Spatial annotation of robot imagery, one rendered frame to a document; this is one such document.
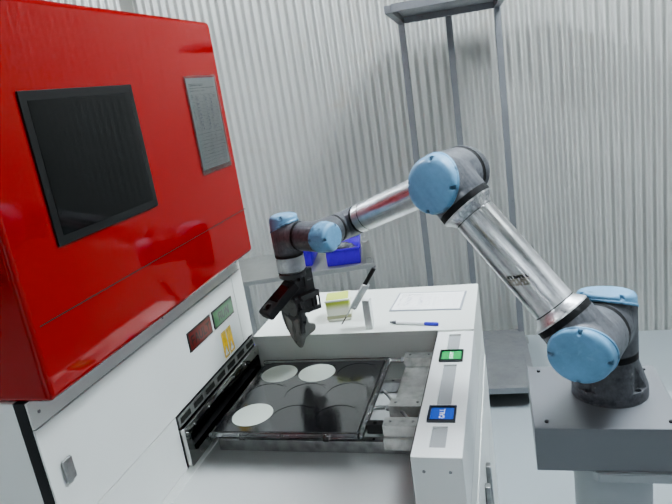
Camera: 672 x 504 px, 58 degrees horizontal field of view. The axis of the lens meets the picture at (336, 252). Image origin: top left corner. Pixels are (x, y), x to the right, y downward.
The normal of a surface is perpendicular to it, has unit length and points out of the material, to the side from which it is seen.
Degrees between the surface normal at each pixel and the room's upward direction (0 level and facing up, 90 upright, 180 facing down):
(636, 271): 90
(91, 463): 90
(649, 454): 90
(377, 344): 90
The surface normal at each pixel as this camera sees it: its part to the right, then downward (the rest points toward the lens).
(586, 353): -0.51, 0.37
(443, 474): -0.25, 0.29
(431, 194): -0.67, 0.17
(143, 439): 0.96, -0.07
